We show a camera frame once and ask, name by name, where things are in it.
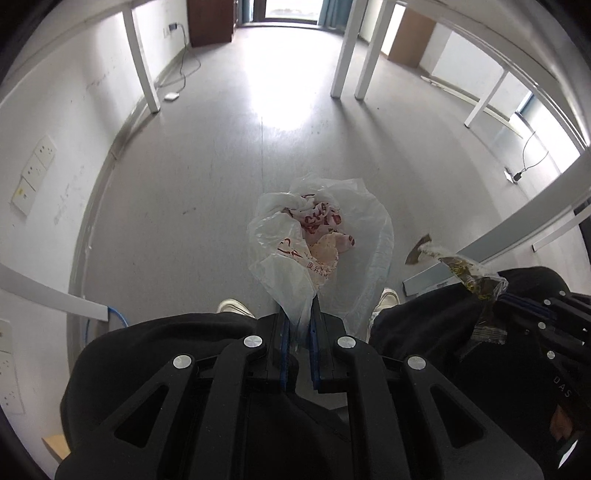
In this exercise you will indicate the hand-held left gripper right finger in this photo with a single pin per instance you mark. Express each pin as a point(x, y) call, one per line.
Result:
point(315, 353)

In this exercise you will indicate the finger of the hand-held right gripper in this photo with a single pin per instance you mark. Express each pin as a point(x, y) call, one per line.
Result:
point(554, 337)
point(563, 307)

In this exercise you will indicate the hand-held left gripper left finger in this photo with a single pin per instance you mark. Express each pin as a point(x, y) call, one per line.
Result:
point(282, 350)

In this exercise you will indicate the white plastic bag red print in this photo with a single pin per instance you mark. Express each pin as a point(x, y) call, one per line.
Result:
point(277, 272)

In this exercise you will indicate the dark clear snack wrapper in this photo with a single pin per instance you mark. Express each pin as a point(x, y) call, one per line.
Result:
point(461, 267)

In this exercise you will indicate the person's right hand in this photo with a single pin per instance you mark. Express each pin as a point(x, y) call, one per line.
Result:
point(563, 424)

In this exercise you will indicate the person's left white shoe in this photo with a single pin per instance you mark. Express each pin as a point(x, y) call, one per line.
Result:
point(235, 307)

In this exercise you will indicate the person's white shoe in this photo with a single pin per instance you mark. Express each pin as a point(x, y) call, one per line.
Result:
point(385, 300)
point(235, 307)

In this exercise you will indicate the person's right white shoe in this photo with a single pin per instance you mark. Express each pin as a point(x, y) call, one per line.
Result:
point(385, 300)

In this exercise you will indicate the grey table panel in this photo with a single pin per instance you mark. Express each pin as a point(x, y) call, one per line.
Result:
point(508, 235)

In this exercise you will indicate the person's black pants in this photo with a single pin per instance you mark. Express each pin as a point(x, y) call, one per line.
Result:
point(438, 318)

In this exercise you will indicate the white table leg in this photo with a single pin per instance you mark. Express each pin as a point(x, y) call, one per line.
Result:
point(371, 50)
point(482, 101)
point(346, 50)
point(143, 64)

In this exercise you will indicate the wooden board piece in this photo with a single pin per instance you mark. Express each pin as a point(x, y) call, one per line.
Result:
point(55, 446)

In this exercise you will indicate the white power adapter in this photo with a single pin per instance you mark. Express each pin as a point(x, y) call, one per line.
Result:
point(171, 96)

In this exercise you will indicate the dark brown cabinet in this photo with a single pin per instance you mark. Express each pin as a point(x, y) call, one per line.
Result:
point(210, 21)

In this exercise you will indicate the window curtain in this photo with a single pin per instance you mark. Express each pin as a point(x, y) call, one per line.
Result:
point(334, 14)

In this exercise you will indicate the glass balcony door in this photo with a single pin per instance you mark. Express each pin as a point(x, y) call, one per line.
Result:
point(281, 7)

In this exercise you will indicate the white wall socket plate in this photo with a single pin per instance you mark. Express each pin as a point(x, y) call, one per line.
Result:
point(23, 196)
point(46, 150)
point(4, 334)
point(11, 383)
point(34, 170)

